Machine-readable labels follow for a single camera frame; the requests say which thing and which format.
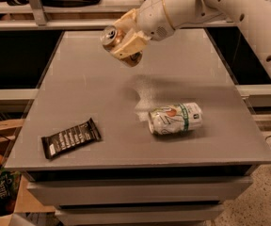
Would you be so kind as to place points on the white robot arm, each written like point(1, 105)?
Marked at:
point(252, 17)

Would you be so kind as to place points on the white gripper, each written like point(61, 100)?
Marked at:
point(152, 19)

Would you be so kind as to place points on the orange soda can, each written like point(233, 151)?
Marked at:
point(111, 37)

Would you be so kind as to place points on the metal shelf frame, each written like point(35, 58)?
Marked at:
point(99, 16)

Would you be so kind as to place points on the black snack bar wrapper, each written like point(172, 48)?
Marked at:
point(70, 139)

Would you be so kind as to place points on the cardboard box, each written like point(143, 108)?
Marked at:
point(18, 207)

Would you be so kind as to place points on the white green soda can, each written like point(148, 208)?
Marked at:
point(174, 119)

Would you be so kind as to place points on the grey drawer cabinet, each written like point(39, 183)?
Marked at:
point(132, 176)

